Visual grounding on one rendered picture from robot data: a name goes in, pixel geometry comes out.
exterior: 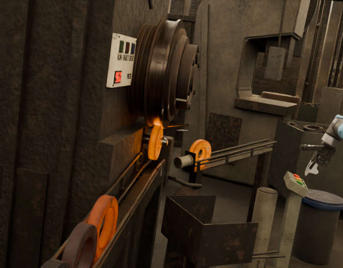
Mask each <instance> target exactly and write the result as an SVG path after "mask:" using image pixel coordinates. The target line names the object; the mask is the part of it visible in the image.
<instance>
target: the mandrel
mask: <svg viewBox="0 0 343 268"><path fill-rule="evenodd" d="M149 139H150V135H149V134H145V133H143V135H142V139H141V143H143V144H149ZM166 145H168V140H167V139H166V138H165V137H161V136H160V137H159V140H158V146H161V147H164V146H166Z"/></svg>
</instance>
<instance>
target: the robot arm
mask: <svg viewBox="0 0 343 268"><path fill-rule="evenodd" d="M341 139H343V116H341V115H336V117H335V118H334V120H333V121H332V123H331V124H330V126H329V127H328V129H327V131H326V132H325V134H324V136H323V137H322V142H321V143H322V144H323V145H324V146H322V145H305V144H304V145H301V149H302V150H303V151H308V150H313V151H316V152H315V153H314V154H313V156H312V158H311V160H310V162H309V164H308V166H307V168H306V170H305V175H306V176H307V175H308V173H313V174H318V170H317V169H316V168H317V166H318V164H317V163H319V164H320V165H321V166H324V167H327V166H328V164H329V163H330V161H331V158H332V156H333V155H334V153H335V152H336V149H335V148H336V147H337V146H338V144H339V143H340V141H341ZM334 147H335V148H334ZM328 161H329V163H328V164H327V165H326V162H328Z"/></svg>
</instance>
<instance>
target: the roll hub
mask: <svg viewBox="0 0 343 268"><path fill-rule="evenodd" d="M197 50H198V45H191V44H187V45H186V46H185V48H184V51H183V54H182V58H181V63H180V68H179V74H178V81H177V91H176V98H178V99H185V100H187V99H188V100H187V101H186V102H184V101H180V100H176V107H177V109H181V110H189V109H188V107H189V104H191V102H192V99H193V92H194V89H195V84H196V78H197V71H198V68H197V66H198V61H199V53H198V52H197ZM193 60H195V65H194V66H193ZM188 90H190V96H188Z"/></svg>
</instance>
